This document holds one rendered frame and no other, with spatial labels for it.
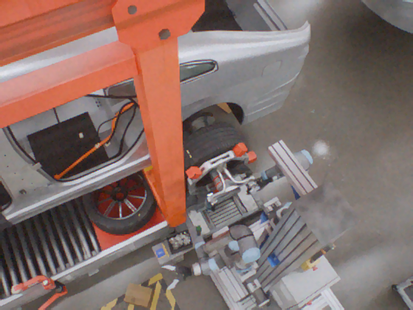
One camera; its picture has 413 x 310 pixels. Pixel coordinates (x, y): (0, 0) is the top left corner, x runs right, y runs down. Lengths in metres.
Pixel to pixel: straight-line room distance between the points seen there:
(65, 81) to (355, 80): 4.22
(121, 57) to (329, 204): 1.22
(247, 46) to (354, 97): 2.46
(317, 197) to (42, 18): 1.46
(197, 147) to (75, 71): 1.72
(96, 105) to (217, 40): 1.45
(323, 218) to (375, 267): 2.33
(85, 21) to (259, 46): 1.85
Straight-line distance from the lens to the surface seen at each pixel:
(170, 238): 3.44
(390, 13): 4.77
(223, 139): 3.10
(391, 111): 5.17
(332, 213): 2.06
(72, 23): 1.29
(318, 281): 2.80
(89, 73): 1.51
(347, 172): 4.56
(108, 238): 3.81
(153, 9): 1.27
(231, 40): 2.85
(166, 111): 1.84
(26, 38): 1.29
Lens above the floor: 3.88
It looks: 64 degrees down
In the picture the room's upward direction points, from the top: 3 degrees clockwise
